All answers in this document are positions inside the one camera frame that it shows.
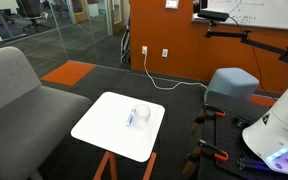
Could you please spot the blue marker with white label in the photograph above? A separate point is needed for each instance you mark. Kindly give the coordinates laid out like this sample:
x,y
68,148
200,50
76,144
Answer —
x,y
129,119

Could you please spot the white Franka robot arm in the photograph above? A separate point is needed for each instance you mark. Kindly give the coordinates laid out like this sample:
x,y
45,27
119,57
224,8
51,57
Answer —
x,y
284,126

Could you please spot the clear plastic cup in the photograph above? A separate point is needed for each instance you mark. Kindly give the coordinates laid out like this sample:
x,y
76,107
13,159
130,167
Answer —
x,y
142,115

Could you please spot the black orange bar clamp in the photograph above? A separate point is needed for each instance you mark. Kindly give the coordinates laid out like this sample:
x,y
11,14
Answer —
x,y
220,155
217,113

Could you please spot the wooden door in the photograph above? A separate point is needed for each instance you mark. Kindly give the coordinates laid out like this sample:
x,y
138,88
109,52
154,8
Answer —
x,y
117,16

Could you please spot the light blue ottoman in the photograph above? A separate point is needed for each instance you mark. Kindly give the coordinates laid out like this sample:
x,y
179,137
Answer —
x,y
232,85

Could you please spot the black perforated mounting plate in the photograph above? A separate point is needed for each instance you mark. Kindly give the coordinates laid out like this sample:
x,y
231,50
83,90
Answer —
x,y
227,140

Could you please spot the black work table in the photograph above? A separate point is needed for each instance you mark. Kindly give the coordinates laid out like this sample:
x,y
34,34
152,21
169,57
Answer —
x,y
214,173

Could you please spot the grey sofa with angled back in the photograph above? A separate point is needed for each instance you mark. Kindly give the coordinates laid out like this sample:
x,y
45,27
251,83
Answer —
x,y
24,126

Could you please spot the black office chair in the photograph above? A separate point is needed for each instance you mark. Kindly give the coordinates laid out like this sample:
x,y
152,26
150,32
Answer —
x,y
30,8

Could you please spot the whiteboard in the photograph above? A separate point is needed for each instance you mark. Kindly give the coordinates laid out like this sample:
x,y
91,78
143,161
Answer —
x,y
277,13

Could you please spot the white wall outlet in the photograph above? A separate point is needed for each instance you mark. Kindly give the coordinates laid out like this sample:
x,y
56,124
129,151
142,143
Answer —
x,y
144,50
164,53

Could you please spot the white side table orange frame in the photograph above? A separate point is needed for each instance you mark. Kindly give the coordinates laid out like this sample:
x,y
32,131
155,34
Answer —
x,y
110,126

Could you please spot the white wall panel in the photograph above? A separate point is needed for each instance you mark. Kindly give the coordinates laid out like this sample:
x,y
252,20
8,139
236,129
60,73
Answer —
x,y
171,3

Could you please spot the black stereo camera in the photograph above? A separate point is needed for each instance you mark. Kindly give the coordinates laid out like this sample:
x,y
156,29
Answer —
x,y
214,15

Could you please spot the black base bracket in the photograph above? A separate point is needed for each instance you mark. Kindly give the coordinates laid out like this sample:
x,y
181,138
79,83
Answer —
x,y
250,163
242,121

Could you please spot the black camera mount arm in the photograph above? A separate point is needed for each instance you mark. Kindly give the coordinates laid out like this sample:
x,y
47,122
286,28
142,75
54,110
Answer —
x,y
264,45

